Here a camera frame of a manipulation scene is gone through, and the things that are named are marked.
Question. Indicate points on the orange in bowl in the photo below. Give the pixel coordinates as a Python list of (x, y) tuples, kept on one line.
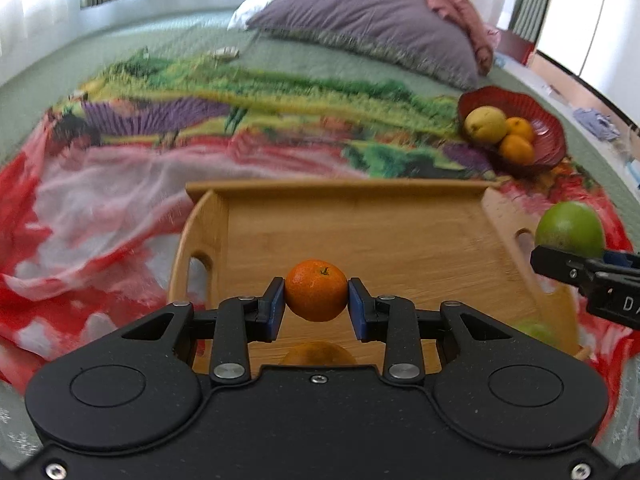
[(516, 150), (521, 128)]

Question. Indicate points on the purple pillow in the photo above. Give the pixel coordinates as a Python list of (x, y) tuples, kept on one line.
[(365, 15)]

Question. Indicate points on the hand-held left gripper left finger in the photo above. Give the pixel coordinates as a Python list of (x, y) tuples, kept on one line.
[(272, 307)]

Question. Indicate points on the white wardrobe door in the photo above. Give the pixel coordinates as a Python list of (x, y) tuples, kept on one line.
[(590, 10)]

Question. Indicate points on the small orange mandarin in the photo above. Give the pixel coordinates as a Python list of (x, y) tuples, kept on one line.
[(316, 290)]

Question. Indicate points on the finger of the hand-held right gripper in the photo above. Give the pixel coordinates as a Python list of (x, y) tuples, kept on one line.
[(560, 262), (622, 259)]

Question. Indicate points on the pink quilt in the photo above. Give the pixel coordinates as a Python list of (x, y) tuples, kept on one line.
[(450, 0)]

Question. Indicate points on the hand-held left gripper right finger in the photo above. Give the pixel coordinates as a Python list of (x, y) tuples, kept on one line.
[(357, 310)]

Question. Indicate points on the wooden serving tray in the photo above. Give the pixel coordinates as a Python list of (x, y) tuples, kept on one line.
[(375, 240)]

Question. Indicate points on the green apple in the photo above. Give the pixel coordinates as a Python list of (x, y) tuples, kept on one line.
[(542, 332), (570, 230)]

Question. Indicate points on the small pale object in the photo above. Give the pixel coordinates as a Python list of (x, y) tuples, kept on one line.
[(226, 54)]

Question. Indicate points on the blue crumpled cloth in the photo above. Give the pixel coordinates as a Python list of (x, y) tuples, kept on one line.
[(597, 122)]

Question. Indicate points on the red glass bowl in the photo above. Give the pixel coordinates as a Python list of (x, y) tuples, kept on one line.
[(550, 130)]

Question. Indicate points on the white pillow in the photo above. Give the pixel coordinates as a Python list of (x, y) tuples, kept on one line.
[(252, 10)]

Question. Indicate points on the large dull orange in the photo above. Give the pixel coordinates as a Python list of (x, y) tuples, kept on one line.
[(317, 353)]

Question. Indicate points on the colourful printed scarf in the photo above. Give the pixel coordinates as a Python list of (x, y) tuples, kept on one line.
[(125, 185)]

